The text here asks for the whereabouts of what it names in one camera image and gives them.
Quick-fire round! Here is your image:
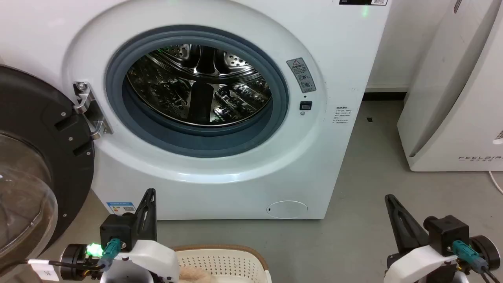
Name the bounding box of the stainless steel washing machine drum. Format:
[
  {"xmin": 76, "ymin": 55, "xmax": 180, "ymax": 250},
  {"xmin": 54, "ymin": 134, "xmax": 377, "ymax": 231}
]
[{"xmin": 125, "ymin": 44, "xmax": 273, "ymax": 127}]

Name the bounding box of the blue energy label sticker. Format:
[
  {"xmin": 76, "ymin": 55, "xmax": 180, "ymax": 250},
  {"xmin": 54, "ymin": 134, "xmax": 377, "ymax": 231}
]
[{"xmin": 106, "ymin": 201, "xmax": 137, "ymax": 216}]

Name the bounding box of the white front-load washing machine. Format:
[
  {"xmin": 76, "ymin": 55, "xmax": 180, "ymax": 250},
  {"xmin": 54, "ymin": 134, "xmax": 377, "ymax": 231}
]
[{"xmin": 0, "ymin": 0, "xmax": 392, "ymax": 221}]

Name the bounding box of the grey rubber door gasket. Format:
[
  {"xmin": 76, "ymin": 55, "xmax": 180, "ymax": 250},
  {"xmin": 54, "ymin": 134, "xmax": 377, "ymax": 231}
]
[{"xmin": 105, "ymin": 25, "xmax": 290, "ymax": 158}]

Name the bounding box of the teal plug right camera cable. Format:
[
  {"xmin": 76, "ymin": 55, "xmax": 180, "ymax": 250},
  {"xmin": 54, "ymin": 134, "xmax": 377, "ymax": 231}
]
[{"xmin": 452, "ymin": 240, "xmax": 503, "ymax": 283}]

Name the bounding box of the white cable tag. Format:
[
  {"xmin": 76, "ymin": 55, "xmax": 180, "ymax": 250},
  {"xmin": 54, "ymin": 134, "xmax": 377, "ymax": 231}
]
[{"xmin": 31, "ymin": 263, "xmax": 60, "ymax": 282}]

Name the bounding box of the teal plug camera cable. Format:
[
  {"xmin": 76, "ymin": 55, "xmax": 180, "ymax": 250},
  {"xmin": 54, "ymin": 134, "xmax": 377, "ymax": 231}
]
[
  {"xmin": 452, "ymin": 240, "xmax": 503, "ymax": 283},
  {"xmin": 24, "ymin": 237, "xmax": 122, "ymax": 272}
]

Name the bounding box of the white power cable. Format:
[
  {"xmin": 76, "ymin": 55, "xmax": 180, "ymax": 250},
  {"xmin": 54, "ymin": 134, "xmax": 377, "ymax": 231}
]
[{"xmin": 488, "ymin": 171, "xmax": 503, "ymax": 195}]

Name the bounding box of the metal door hinge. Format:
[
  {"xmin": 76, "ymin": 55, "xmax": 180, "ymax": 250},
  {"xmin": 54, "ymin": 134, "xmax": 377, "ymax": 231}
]
[{"xmin": 73, "ymin": 81, "xmax": 114, "ymax": 140}]

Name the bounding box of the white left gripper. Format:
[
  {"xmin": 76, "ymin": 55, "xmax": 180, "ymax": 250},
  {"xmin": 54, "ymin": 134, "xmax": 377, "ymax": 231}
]
[{"xmin": 100, "ymin": 189, "xmax": 181, "ymax": 283}]

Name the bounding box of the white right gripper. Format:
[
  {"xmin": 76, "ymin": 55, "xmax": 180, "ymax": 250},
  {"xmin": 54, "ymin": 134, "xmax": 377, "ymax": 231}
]
[{"xmin": 384, "ymin": 194, "xmax": 459, "ymax": 283}]

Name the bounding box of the white air purifier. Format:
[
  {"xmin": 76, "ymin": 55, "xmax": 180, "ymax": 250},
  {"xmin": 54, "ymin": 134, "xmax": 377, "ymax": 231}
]
[{"xmin": 397, "ymin": 0, "xmax": 503, "ymax": 173}]

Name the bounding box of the grey warning sticker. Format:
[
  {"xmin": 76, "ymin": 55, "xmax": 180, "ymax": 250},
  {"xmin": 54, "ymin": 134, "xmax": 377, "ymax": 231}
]
[{"xmin": 286, "ymin": 57, "xmax": 317, "ymax": 94}]

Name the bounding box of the teal plug left camera cable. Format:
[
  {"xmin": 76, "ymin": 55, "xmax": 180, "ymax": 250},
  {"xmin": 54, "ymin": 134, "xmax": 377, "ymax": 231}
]
[{"xmin": 24, "ymin": 237, "xmax": 122, "ymax": 272}]

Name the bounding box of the washing machine door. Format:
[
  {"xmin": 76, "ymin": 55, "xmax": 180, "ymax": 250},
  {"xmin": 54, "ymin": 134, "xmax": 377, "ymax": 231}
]
[{"xmin": 0, "ymin": 65, "xmax": 95, "ymax": 272}]

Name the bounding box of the oval filter cover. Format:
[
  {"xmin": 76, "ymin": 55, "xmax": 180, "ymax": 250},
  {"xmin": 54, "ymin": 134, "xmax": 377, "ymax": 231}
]
[{"xmin": 266, "ymin": 200, "xmax": 308, "ymax": 219}]

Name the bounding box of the white laundry basket brown rim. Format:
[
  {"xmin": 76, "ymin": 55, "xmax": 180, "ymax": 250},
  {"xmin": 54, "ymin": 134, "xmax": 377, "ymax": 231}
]
[{"xmin": 172, "ymin": 244, "xmax": 273, "ymax": 283}]

